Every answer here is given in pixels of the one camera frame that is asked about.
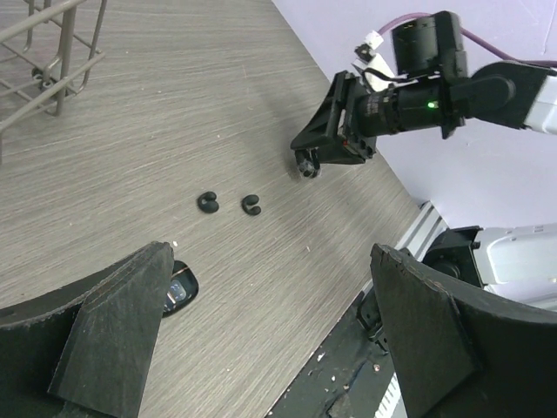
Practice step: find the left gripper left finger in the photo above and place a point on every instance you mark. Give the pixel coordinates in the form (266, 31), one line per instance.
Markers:
(85, 349)

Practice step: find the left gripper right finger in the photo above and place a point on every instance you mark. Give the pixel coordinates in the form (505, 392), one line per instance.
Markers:
(459, 351)

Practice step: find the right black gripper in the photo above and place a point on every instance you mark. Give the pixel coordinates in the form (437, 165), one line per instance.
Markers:
(333, 129)

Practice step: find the dusty black oval case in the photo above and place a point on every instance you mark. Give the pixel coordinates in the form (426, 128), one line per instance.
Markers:
(308, 163)

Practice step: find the glossy black charging case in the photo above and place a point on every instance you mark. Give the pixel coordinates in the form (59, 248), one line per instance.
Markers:
(183, 289)

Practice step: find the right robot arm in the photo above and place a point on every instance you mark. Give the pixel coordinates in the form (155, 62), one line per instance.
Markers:
(412, 75)

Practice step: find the black hook earbud right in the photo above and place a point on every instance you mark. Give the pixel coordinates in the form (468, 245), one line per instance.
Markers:
(250, 205)

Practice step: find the black hook earbud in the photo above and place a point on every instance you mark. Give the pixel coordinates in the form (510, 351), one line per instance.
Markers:
(250, 205)
(207, 202)

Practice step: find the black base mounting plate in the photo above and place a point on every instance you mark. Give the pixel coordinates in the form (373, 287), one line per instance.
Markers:
(347, 375)

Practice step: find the black hook earbud left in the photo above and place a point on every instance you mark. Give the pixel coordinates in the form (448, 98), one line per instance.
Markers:
(207, 202)

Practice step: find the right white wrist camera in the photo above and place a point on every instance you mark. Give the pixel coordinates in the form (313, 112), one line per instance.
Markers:
(374, 72)

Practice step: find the white slotted cable duct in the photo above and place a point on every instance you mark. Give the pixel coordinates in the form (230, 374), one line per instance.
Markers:
(390, 399)

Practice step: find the grey wire dish rack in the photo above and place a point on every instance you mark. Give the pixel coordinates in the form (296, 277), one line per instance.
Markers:
(64, 75)

